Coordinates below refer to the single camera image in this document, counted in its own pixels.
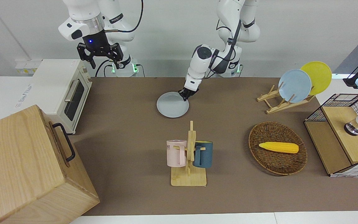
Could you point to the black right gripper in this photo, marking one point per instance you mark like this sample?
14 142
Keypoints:
99 49

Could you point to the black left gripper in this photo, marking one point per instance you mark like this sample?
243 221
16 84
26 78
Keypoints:
191 92

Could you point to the gray plate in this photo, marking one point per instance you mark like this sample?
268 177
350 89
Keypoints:
171 107

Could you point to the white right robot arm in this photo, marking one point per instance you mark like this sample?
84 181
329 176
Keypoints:
82 12

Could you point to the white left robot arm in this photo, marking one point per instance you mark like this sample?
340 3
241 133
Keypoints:
235 18

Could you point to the wooden plate rack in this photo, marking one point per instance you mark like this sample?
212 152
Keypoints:
277 109

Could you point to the light blue plate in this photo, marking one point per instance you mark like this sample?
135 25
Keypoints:
294 85

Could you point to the yellow plate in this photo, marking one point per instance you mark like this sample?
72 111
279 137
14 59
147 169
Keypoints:
320 74

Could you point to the white toaster oven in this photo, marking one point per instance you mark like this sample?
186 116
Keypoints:
54 90

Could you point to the pink mug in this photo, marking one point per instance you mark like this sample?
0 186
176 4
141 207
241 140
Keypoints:
175 154

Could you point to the dark blue mug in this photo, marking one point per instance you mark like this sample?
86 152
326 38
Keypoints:
204 155

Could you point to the wooden mug tree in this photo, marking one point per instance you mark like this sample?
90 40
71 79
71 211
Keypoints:
189 179

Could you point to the yellow corn cob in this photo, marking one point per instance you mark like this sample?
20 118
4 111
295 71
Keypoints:
278 147

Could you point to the brown wicker basket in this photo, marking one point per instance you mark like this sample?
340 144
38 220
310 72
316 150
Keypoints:
275 163

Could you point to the wooden cabinet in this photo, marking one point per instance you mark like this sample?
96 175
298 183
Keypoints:
20 168

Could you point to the white wall outlet box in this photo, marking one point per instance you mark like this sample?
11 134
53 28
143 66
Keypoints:
26 67

